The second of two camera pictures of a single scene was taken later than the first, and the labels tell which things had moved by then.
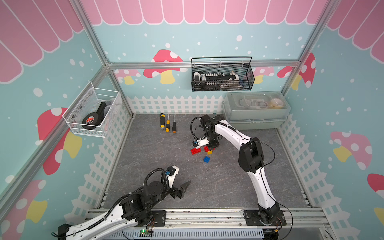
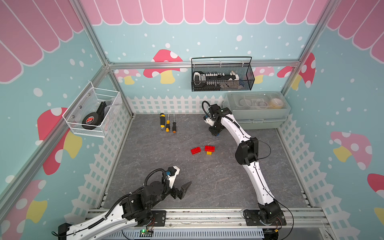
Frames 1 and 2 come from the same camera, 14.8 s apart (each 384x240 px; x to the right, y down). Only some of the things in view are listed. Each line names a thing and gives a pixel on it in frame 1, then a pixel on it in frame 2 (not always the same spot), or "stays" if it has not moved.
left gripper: (181, 192) stays
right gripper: (213, 146) → (214, 132)
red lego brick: (195, 151) stays
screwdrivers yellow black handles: (162, 116) stays
